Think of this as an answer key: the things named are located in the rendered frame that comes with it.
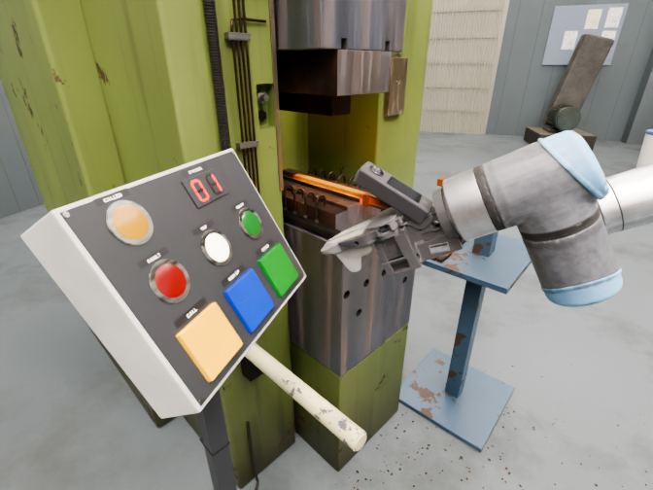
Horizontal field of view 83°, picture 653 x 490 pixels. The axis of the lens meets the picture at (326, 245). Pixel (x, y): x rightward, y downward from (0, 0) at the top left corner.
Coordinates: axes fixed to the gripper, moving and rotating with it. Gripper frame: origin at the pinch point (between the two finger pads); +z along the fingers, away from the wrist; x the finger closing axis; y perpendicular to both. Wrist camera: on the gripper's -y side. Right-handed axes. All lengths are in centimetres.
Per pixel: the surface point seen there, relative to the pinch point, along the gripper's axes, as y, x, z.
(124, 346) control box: -4.8, -27.0, 15.3
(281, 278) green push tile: 2.3, -1.5, 10.3
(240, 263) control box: -4.3, -7.5, 11.1
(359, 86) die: -22.3, 42.1, -5.0
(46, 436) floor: 33, 5, 158
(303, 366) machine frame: 47, 37, 52
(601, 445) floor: 136, 74, -22
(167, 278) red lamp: -9.0, -20.4, 10.7
